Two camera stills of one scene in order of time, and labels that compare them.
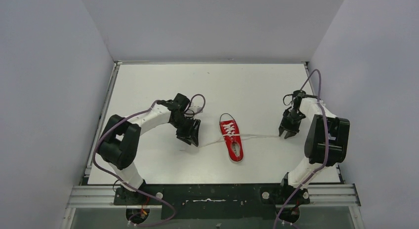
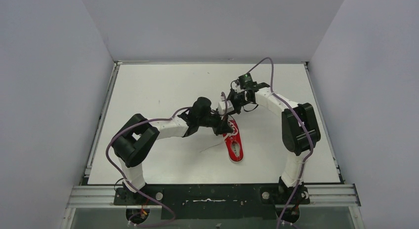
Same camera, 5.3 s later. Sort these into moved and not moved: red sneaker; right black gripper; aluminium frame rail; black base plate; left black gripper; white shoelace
Moved: left black gripper; right black gripper; white shoelace
Not moved: red sneaker; aluminium frame rail; black base plate
